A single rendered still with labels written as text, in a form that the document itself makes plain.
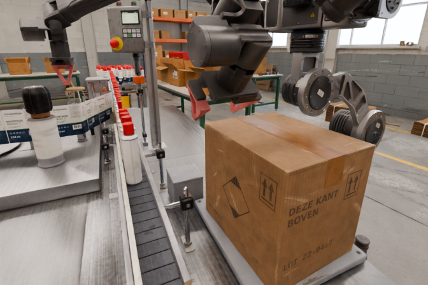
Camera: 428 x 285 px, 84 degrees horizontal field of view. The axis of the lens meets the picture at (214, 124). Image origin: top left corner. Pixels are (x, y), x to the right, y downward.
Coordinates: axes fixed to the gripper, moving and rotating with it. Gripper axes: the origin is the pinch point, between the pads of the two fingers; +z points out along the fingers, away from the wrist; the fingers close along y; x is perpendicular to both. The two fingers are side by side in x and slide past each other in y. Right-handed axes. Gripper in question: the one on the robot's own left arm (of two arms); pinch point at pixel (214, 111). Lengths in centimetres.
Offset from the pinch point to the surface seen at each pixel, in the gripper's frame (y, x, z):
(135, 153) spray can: 11.4, -10.9, 32.4
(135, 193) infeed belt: 13.9, -0.3, 37.9
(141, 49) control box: -5, -60, 33
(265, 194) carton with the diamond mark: -0.8, 19.8, -0.4
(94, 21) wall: -87, -687, 446
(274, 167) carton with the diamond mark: -0.8, 17.1, -6.3
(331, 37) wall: -541, -267, 180
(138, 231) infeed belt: 17.5, 12.3, 27.5
